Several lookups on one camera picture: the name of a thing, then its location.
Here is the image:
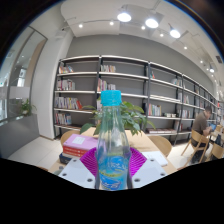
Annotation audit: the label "grey book shelf unit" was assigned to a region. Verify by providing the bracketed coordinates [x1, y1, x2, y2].
[53, 54, 224, 142]

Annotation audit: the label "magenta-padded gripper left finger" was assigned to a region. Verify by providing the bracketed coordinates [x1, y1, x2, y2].
[58, 147, 100, 190]

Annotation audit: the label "red book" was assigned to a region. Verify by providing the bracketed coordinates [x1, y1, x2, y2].
[62, 145, 91, 159]

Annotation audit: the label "small leafy floor plant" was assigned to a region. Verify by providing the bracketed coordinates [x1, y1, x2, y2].
[18, 98, 38, 118]

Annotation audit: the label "pink book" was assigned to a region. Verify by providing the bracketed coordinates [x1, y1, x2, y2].
[62, 133, 100, 152]

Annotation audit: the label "person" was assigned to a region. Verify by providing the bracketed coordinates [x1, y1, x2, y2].
[191, 105, 215, 158]

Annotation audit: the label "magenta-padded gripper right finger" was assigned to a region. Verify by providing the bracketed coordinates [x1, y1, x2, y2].
[129, 147, 168, 190]

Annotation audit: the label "round ceiling lights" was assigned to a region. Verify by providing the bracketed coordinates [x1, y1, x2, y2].
[77, 11, 217, 75]

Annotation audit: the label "slatted wooden frame chair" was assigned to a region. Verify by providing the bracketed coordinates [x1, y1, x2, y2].
[208, 142, 224, 162]
[180, 129, 212, 165]

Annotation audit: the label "clear blue-capped drink bottle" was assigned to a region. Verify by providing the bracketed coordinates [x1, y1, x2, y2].
[94, 89, 132, 191]

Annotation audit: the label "green potted plant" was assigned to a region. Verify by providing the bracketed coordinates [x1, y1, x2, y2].
[79, 99, 156, 136]

